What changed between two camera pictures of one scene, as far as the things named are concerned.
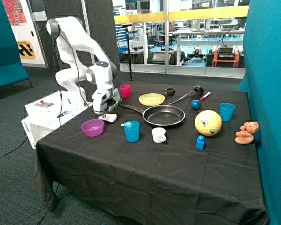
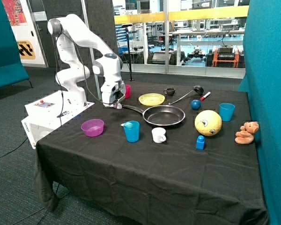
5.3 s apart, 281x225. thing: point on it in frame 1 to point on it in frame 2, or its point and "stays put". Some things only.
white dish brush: (110, 117) to (117, 105)
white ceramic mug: (158, 135) stays put
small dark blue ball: (195, 104) stays put
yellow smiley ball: (208, 123) stays put
